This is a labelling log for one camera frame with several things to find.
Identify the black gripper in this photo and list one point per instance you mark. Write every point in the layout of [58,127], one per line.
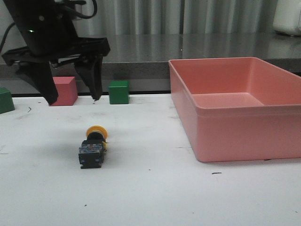
[48,31]

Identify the yellow push button switch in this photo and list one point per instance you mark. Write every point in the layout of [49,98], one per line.
[92,150]

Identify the red wooden cube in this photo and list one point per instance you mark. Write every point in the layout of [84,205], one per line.
[67,90]

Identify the green wooden cube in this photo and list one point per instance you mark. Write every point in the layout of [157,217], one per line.
[119,92]
[6,101]

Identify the grey pleated curtain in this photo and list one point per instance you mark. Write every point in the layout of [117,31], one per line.
[135,17]

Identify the grey stone counter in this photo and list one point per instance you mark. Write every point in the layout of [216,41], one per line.
[143,59]

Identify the pink plastic bin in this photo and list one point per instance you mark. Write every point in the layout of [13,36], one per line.
[237,109]

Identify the white kitchen appliance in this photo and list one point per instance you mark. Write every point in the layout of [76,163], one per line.
[287,18]

